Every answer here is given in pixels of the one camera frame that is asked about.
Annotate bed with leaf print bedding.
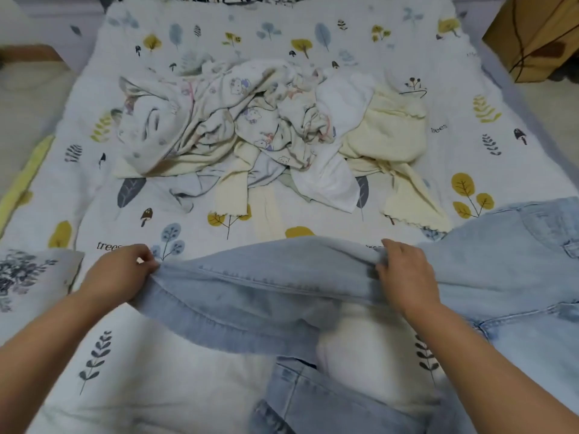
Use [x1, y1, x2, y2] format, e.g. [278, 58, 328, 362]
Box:
[0, 0, 579, 434]

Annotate wooden dressing table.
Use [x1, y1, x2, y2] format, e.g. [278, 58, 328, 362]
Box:
[482, 0, 579, 85]

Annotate person's left hand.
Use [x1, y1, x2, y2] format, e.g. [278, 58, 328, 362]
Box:
[80, 244, 161, 313]

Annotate light blue denim jeans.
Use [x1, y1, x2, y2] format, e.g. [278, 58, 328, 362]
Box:
[131, 196, 579, 434]

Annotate person's left forearm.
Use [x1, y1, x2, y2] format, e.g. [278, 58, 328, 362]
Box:
[0, 289, 114, 423]

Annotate person's right forearm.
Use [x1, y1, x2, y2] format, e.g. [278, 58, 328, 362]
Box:
[402, 298, 579, 434]

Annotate person's right hand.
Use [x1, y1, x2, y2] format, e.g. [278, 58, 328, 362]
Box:
[375, 237, 443, 322]

